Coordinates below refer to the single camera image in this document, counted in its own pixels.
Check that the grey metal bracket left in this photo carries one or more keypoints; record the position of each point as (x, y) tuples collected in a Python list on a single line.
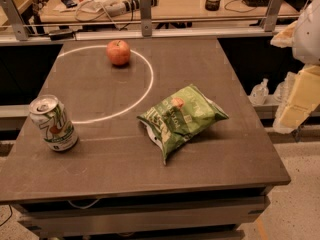
[(15, 20)]

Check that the clear sanitizer bottle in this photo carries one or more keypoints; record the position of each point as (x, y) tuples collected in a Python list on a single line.
[(283, 89), (259, 93)]

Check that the red apple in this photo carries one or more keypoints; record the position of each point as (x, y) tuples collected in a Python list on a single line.
[(118, 52)]

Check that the white 7up soda can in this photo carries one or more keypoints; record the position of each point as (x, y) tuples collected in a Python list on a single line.
[(48, 113)]

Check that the grey metal bracket right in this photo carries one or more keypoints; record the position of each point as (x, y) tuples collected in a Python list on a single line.
[(269, 21)]

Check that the grey cylindrical device on desk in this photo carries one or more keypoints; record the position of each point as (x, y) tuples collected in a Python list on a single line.
[(127, 6)]

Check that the black mesh pen cup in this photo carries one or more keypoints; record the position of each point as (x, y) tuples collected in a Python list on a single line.
[(212, 5)]

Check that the green jalapeno chip bag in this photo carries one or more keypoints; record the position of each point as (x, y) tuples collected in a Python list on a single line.
[(178, 118)]

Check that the grey metal bracket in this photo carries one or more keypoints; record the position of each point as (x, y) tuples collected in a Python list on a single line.
[(15, 20), (269, 21), (145, 14)]

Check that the clear sanitizer bottle left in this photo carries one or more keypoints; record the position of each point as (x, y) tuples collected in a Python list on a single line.
[(259, 93)]

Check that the grey metal bracket centre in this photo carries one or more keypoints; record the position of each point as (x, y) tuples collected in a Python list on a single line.
[(145, 14)]

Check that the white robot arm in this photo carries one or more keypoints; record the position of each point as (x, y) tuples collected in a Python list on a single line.
[(306, 36)]

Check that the black box on rail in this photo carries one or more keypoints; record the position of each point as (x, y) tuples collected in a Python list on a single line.
[(61, 34)]

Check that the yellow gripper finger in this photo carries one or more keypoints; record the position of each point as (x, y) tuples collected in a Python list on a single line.
[(303, 99), (285, 37)]

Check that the clear sanitizer bottle right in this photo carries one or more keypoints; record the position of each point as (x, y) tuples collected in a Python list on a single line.
[(283, 89)]

